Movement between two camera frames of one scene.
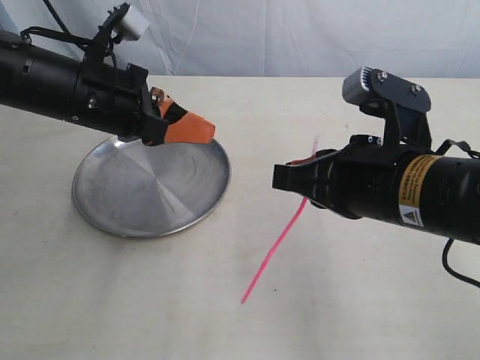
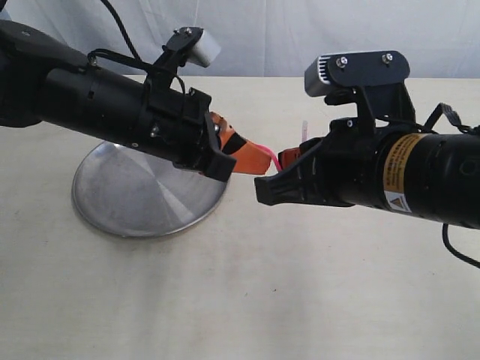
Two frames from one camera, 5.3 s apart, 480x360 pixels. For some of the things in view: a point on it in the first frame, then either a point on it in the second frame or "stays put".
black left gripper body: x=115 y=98 -> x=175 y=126
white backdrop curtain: x=436 y=41 stays put
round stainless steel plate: x=128 y=188 stays put
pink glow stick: x=291 y=223 -> x=304 y=139
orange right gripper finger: x=316 y=155 -> x=287 y=157
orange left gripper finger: x=184 y=127 -> x=250 y=157
